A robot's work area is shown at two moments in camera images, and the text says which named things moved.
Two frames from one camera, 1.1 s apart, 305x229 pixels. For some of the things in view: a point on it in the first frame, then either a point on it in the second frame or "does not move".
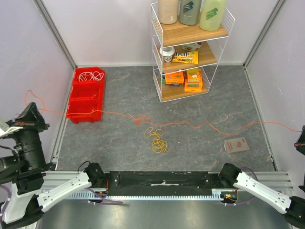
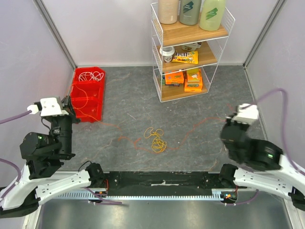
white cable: [96, 76] does not move
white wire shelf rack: [185, 57] does not move
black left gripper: [31, 119] -> [69, 109]
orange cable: [35, 103] -> [130, 141]
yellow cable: [158, 145] does not move
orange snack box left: [173, 78] does not move
